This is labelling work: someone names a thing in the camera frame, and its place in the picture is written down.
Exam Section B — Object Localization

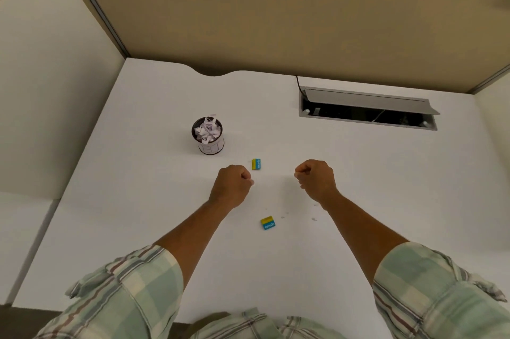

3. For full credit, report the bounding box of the person's right forearm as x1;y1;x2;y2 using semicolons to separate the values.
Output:
318;190;410;286

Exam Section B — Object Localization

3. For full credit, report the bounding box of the person's left hand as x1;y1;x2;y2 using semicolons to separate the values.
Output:
208;164;255;210

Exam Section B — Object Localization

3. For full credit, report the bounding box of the person's left forearm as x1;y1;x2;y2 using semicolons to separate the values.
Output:
153;198;234;284

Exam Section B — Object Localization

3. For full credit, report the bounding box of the grey desk cable box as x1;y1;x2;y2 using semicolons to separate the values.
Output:
299;86;441;131

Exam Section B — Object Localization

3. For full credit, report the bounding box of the green plaid shirt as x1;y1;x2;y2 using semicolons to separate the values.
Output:
33;241;510;339

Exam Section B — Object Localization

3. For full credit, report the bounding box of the white side divider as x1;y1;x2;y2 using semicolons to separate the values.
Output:
474;71;510;152
0;0;126;200

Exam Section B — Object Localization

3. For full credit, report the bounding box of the white paper cup black inside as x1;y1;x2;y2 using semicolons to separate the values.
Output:
191;114;225;155

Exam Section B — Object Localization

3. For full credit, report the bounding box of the person's right hand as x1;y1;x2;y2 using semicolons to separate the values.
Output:
294;159;338;205

